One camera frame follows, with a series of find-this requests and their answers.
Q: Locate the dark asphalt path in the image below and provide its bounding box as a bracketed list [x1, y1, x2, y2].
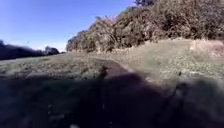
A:
[49, 58, 188, 128]

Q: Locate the grass verge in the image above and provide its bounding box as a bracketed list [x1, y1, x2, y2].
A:
[109, 37, 224, 128]

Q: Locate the wood of trees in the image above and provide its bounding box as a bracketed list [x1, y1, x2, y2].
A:
[65, 0, 224, 54]

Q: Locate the grass field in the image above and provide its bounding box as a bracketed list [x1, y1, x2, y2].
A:
[0, 52, 111, 128]

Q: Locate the robot's own part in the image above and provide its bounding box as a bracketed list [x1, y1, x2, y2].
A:
[68, 123, 81, 128]

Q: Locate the distant row of trees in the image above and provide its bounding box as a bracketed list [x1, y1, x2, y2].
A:
[0, 39, 62, 61]

